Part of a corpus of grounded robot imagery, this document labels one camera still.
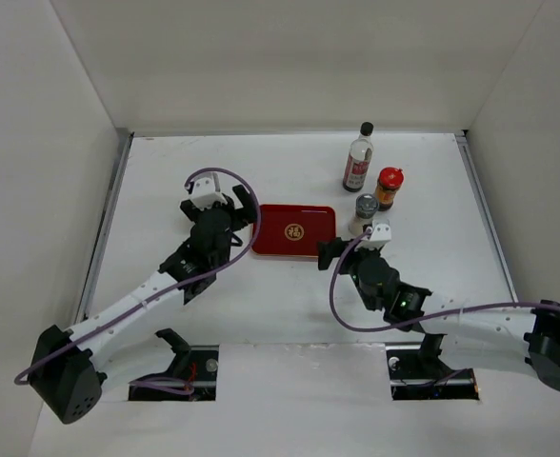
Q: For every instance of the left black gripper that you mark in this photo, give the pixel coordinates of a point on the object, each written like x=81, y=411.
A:
x=248, y=213

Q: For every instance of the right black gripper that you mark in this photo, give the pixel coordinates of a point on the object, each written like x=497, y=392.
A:
x=328, y=250

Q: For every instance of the clear top pepper grinder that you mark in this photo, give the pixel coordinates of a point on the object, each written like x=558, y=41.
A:
x=366, y=207

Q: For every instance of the red lid sauce jar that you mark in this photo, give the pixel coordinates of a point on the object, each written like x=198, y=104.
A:
x=390, y=180

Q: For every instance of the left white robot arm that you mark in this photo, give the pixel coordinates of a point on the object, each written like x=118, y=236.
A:
x=132, y=341

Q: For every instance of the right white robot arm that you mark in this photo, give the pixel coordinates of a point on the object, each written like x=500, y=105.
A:
x=520, y=337

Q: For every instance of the red lacquer tray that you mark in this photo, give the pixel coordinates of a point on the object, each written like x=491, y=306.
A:
x=294, y=231

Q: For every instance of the tall dark vinegar bottle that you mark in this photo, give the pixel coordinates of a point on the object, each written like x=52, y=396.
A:
x=359, y=157

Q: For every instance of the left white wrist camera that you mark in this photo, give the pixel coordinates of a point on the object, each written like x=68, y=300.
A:
x=205, y=191

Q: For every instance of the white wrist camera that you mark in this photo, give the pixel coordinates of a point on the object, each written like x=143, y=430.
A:
x=205, y=191
x=376, y=236

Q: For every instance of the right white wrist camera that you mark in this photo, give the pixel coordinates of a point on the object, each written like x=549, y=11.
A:
x=376, y=236

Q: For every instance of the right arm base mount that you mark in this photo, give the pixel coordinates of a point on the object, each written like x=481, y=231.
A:
x=417, y=374

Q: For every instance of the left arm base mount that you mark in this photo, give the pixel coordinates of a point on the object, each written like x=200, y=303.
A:
x=191, y=375

